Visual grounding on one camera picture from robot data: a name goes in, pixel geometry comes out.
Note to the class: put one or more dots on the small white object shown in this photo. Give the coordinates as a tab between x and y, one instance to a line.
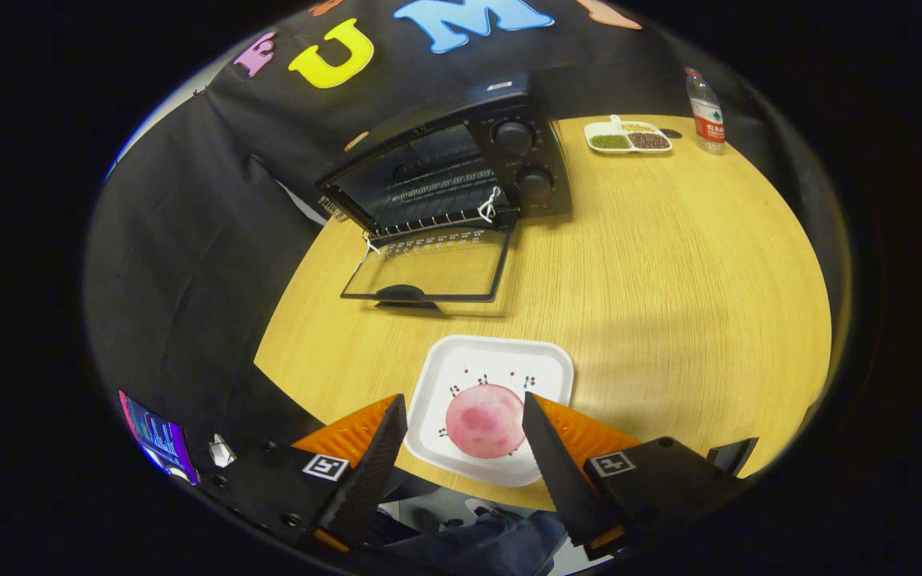
222	452

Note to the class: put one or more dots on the clear plastic water bottle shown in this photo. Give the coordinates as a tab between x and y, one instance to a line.
706	108

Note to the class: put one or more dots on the lit display screen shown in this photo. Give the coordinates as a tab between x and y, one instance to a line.
158	436

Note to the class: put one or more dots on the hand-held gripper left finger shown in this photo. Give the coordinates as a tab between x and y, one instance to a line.
373	468

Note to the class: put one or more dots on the pink round bun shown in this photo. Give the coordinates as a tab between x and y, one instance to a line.
483	422

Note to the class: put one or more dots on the person's blue jeans leg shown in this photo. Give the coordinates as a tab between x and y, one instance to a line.
493	550

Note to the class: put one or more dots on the black backdrop cloth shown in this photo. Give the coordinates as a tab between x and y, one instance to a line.
189	240

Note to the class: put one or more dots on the white divided bean dish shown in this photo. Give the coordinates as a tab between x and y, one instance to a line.
629	142

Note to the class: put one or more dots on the brown toast slice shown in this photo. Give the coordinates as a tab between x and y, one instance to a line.
355	142

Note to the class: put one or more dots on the black toaster oven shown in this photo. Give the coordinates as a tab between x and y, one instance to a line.
525	156

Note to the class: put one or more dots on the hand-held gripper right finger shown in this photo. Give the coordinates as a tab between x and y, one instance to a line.
561	472

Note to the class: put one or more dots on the white square tray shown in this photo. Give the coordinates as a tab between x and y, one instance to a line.
493	356

